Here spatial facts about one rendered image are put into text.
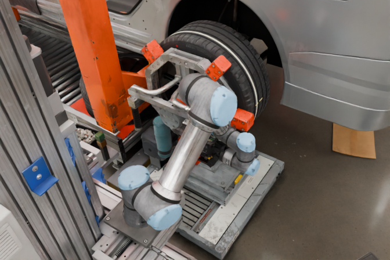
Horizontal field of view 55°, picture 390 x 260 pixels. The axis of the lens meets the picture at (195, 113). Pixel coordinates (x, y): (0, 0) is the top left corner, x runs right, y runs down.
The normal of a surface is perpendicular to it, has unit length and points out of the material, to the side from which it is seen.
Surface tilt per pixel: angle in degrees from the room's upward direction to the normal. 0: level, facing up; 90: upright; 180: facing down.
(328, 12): 90
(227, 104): 85
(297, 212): 0
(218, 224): 0
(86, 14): 90
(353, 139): 1
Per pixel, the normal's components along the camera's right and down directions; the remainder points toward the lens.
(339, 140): -0.04, -0.77
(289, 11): -0.58, 0.55
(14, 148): 0.84, 0.32
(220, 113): 0.71, 0.34
